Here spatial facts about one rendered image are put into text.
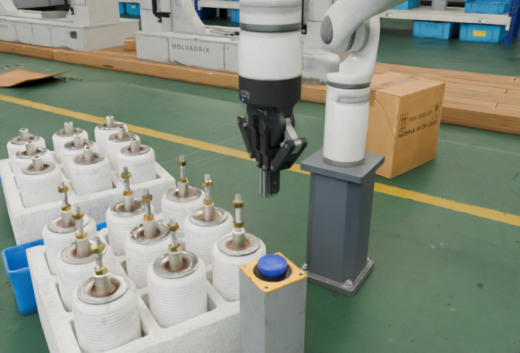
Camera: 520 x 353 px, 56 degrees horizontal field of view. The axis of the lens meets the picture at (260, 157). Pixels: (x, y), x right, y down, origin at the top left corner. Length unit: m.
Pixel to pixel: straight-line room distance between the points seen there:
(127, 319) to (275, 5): 0.51
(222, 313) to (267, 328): 0.16
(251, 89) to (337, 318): 0.68
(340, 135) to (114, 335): 0.58
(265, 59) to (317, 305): 0.72
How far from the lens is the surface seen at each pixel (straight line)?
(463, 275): 1.33
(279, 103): 0.56
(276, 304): 0.69
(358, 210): 1.10
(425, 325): 1.15
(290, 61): 0.56
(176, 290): 0.80
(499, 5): 5.13
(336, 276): 1.18
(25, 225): 1.26
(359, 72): 1.02
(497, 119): 2.44
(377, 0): 0.89
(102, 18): 4.05
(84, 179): 1.28
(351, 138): 1.06
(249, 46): 0.56
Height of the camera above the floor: 0.71
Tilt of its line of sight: 22 degrees down
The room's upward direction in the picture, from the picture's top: straight up
